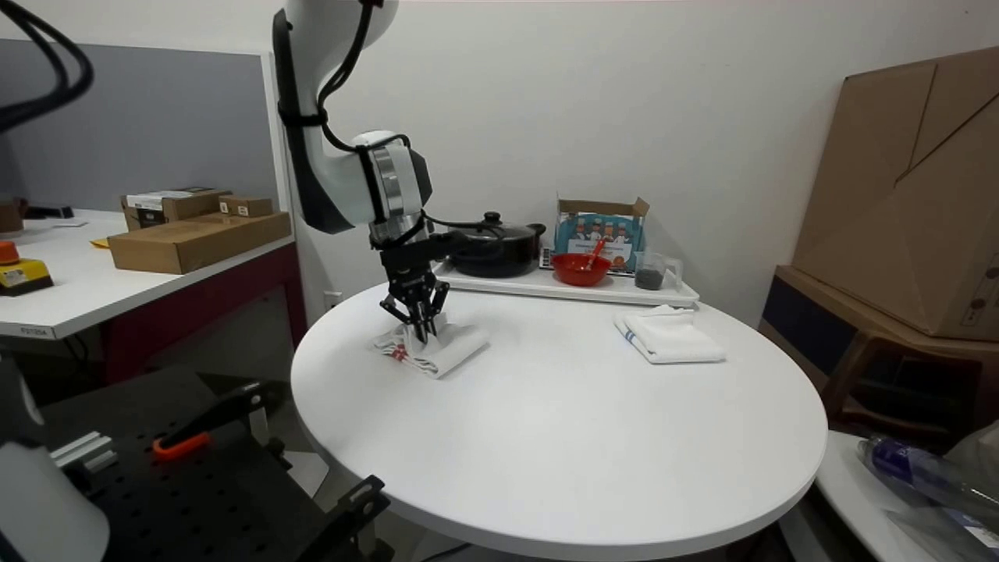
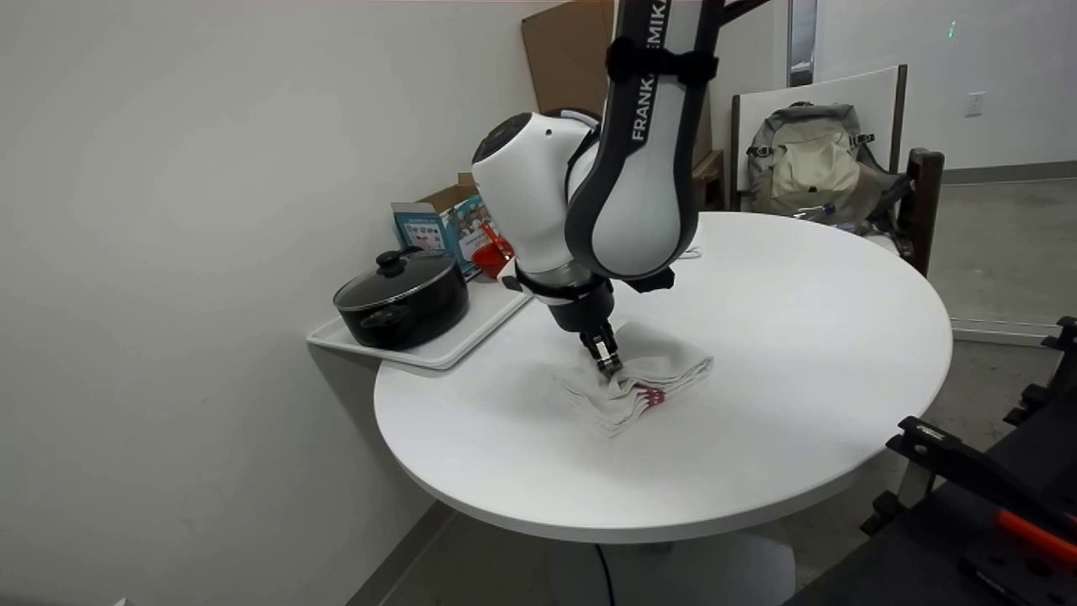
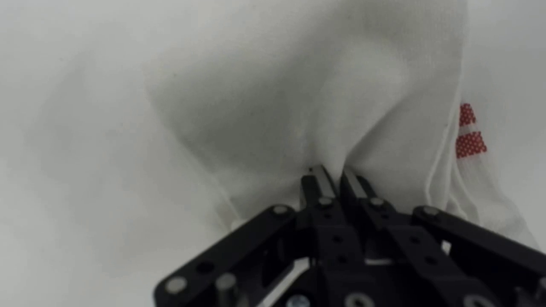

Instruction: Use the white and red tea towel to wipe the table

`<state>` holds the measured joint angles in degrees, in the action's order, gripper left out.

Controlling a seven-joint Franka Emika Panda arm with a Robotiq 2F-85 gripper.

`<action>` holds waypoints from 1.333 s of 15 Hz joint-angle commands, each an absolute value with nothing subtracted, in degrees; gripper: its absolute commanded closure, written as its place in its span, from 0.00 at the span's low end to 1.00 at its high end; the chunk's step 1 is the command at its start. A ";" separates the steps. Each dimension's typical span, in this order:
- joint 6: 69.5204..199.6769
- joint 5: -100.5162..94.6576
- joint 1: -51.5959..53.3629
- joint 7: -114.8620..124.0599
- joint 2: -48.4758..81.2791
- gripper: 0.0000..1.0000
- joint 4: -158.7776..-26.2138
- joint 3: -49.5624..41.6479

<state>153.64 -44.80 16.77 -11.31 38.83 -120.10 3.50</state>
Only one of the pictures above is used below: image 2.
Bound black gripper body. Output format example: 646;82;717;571
547;280;619;342

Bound clear plastic bag red contents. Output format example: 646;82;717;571
560;335;719;429

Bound red bowl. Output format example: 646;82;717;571
468;238;515;280

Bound white rectangular tray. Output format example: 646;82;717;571
306;268;534;375

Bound blue printed cardboard carton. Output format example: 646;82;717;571
388;172;515;280

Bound low wooden shelf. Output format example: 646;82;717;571
689;149;727;217

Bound black pot with lid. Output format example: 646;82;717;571
329;247;470;353

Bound beige grey backpack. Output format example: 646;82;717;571
740;98;911;236

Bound black perforated breadboard table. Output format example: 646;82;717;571
784;335;1077;606

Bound thin black floor cable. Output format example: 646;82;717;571
588;544;619;606

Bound black clamp with orange handle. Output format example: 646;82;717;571
885;415;1077;571

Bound white chair with wooden frame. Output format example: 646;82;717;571
727;60;946;280

